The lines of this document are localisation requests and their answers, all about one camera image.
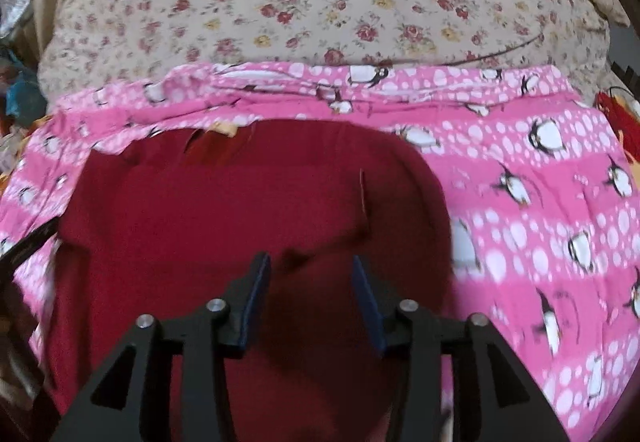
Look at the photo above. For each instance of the dark frame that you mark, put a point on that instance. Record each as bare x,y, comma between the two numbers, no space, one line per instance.
627,67

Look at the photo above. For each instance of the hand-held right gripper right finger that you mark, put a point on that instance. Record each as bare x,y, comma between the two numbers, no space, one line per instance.
369,309

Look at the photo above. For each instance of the dark red garment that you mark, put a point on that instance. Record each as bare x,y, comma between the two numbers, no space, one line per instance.
200,202

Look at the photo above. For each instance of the crumpled clear plastic bag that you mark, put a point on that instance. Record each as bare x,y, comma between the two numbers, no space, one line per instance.
15,12

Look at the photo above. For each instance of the blue plastic bag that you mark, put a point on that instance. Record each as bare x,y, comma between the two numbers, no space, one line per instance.
22,97

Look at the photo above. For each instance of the red yellow printed cloth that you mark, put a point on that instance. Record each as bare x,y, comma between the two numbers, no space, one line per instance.
622,122

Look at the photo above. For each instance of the pink penguin print blanket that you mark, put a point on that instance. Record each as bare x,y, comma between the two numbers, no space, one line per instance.
530,232

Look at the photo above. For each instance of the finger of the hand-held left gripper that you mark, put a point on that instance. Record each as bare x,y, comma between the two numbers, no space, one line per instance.
27,246

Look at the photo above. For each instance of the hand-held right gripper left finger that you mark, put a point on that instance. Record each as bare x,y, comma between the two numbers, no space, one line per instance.
254,307

